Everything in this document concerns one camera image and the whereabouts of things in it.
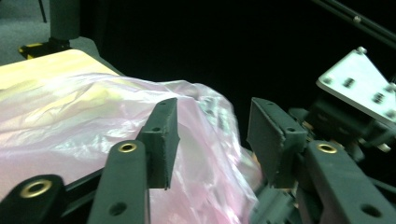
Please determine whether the black yellow striped base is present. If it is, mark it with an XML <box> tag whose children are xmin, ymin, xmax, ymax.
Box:
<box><xmin>18</xmin><ymin>37</ymin><xmax>73</xmax><ymax>60</ymax></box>

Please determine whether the black metal rail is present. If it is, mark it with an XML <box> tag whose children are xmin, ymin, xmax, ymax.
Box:
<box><xmin>311</xmin><ymin>0</ymin><xmax>396</xmax><ymax>43</ymax></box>

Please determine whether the black tripod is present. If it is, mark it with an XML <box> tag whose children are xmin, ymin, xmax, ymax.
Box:
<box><xmin>36</xmin><ymin>0</ymin><xmax>49</xmax><ymax>23</ymax></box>

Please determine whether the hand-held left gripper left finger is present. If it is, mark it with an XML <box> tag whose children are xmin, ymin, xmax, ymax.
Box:
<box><xmin>87</xmin><ymin>97</ymin><xmax>181</xmax><ymax>224</ymax></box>

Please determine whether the grey column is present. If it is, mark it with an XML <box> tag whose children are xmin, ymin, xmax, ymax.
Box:
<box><xmin>49</xmin><ymin>0</ymin><xmax>82</xmax><ymax>42</ymax></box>

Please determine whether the pink plastic bag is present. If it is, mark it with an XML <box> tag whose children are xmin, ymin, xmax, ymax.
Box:
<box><xmin>0</xmin><ymin>73</ymin><xmax>265</xmax><ymax>224</ymax></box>

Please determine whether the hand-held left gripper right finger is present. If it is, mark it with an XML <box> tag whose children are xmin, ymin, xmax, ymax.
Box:
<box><xmin>247</xmin><ymin>97</ymin><xmax>396</xmax><ymax>224</ymax></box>

